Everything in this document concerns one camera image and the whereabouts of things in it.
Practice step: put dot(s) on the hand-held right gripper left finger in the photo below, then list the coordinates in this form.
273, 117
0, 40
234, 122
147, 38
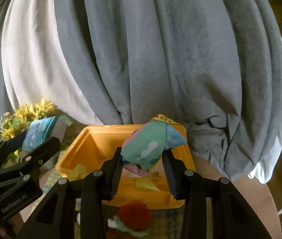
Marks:
116, 174

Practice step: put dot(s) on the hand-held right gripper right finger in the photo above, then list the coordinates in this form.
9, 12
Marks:
169, 176

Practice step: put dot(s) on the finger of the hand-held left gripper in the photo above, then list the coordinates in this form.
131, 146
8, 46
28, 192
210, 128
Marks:
43, 151
12, 143

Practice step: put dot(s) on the blue tissue pack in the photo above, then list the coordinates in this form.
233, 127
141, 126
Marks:
39, 132

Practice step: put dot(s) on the orange plastic crate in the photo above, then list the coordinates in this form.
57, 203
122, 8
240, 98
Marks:
86, 149

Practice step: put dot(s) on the green pink tissue pack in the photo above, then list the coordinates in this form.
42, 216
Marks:
146, 144

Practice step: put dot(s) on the grey green vase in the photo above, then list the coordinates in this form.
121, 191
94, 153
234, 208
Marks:
61, 129

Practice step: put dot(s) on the sunflower bouquet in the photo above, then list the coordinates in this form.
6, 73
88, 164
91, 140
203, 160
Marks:
35, 110

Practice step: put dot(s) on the yellow blue checked mat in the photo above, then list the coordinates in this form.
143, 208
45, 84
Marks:
163, 219

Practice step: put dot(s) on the green plush with red hat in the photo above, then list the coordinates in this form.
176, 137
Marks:
136, 212

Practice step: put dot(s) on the pale pink curtain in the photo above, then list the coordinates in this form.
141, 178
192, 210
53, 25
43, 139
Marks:
36, 54

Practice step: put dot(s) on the grey curtain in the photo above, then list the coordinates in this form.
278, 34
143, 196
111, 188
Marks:
155, 54

